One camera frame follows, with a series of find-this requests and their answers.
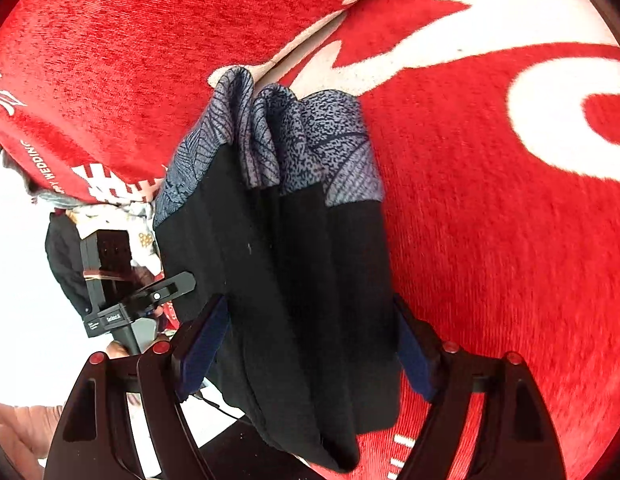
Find black pants with patterned trim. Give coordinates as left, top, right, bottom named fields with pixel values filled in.
left=154, top=67, right=400, bottom=472

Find person's left hand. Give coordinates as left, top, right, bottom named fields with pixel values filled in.
left=0, top=403, right=64, bottom=480

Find white floral cloth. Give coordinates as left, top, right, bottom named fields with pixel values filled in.
left=66, top=203, right=162, bottom=276

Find red long pillow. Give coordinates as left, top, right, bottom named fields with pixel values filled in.
left=0, top=0, right=357, bottom=204

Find red wedding bed quilt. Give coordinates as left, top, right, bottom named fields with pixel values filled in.
left=204, top=0, right=620, bottom=480

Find black cable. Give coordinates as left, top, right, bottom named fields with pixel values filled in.
left=189, top=391, right=246, bottom=424

